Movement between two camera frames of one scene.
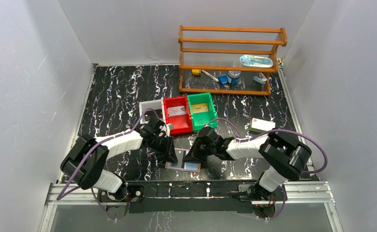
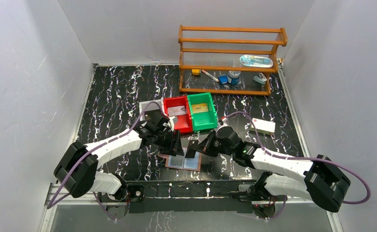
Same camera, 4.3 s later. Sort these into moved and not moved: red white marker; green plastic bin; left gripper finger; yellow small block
Moved: left gripper finger
Not moved: green plastic bin; red white marker; yellow small block
